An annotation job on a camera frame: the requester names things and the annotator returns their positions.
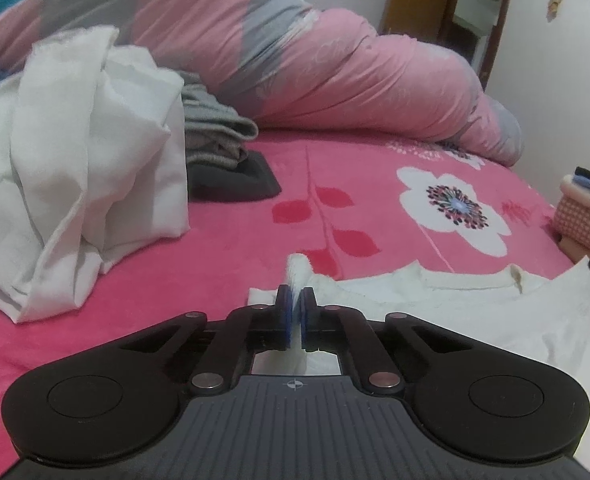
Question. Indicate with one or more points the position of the grey folded clothes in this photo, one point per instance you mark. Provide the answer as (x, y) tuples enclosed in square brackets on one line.
[(215, 120)]

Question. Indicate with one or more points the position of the pink floral blanket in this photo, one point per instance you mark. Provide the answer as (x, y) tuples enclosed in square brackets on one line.
[(200, 260)]

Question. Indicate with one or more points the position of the crumpled white cloth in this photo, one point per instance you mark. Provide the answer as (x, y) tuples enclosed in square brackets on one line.
[(75, 160)]

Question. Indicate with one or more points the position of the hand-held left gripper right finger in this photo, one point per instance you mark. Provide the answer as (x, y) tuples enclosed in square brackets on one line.
[(306, 315)]

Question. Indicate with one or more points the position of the folded beige garment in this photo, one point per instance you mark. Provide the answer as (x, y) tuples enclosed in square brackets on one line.
[(572, 250)]

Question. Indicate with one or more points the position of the folded checkered garment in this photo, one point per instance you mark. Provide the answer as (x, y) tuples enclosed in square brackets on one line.
[(585, 225)]

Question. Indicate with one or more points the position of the pink grey duvet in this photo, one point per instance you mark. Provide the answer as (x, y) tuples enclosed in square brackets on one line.
[(325, 75)]

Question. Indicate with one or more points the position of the dark grey garment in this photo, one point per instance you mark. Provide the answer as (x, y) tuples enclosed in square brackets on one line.
[(235, 185)]

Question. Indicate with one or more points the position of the wooden door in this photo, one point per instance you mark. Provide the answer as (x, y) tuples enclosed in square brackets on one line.
[(415, 0)]

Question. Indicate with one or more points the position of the white long-sleeve sweater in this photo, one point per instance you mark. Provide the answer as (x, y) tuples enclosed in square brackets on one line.
[(475, 320)]

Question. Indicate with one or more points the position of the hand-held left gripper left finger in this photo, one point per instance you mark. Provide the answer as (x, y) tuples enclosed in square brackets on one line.
[(285, 310)]

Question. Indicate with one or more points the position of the small beige hanging item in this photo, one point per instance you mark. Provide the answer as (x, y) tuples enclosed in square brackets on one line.
[(555, 5)]

